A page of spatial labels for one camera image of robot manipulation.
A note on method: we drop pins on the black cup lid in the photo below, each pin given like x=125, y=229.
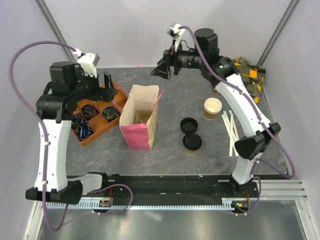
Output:
x=188, y=125
x=192, y=141

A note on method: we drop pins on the white wrapped straw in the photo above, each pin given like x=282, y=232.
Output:
x=234, y=127
x=229, y=128

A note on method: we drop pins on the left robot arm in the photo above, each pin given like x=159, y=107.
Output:
x=70, y=83

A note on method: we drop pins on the dark rolled tie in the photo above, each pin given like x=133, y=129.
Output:
x=76, y=120

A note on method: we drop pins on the orange compartment tray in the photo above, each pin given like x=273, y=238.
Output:
x=98, y=123

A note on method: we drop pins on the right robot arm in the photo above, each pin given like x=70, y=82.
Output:
x=258, y=129

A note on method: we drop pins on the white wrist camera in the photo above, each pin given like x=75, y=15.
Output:
x=88, y=62
x=176, y=33

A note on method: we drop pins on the brown rolled tie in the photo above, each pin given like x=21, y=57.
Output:
x=89, y=111

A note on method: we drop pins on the stacked brown paper cups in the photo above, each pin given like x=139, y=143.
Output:
x=212, y=106

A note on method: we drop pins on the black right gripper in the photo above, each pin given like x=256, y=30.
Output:
x=162, y=69

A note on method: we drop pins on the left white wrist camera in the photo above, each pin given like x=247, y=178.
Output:
x=88, y=62

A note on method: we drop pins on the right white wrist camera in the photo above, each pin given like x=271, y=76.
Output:
x=176, y=33

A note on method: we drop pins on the camouflage folded cloth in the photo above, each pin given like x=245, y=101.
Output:
x=252, y=75

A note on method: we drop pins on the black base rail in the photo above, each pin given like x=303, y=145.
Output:
x=174, y=189

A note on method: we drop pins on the brown pulp cup carrier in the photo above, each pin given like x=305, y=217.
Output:
x=142, y=116

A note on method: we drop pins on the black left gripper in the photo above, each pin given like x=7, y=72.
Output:
x=106, y=94

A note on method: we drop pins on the brown paper cup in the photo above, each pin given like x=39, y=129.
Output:
x=192, y=143

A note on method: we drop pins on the blue striped rolled tie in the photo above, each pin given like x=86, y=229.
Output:
x=84, y=130

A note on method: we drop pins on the pink and cream paper bag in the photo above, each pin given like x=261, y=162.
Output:
x=140, y=136

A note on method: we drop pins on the white slotted cable duct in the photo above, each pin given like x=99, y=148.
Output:
x=89, y=203

